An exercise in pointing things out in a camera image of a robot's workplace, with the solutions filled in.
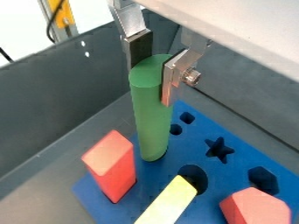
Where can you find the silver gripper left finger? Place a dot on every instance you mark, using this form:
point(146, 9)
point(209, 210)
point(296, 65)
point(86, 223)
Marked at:
point(136, 35)

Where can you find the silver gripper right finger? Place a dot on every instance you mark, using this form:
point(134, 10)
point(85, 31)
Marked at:
point(180, 67)

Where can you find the green oval cylinder peg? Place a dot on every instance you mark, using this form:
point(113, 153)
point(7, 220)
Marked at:
point(153, 116)

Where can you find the blue shape sorting board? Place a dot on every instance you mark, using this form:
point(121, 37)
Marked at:
point(233, 163)

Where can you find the red rectangular block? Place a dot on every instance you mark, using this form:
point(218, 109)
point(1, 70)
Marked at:
point(110, 161)

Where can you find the yellow arch block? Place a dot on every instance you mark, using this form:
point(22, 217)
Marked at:
point(172, 202)

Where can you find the red hexagonal peg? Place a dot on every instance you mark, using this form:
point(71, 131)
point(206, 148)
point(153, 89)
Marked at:
point(254, 207)

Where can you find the yellow clamp on post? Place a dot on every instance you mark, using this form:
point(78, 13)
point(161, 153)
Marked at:
point(65, 17)

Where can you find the aluminium frame post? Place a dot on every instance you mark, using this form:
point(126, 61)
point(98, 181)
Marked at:
point(55, 34)

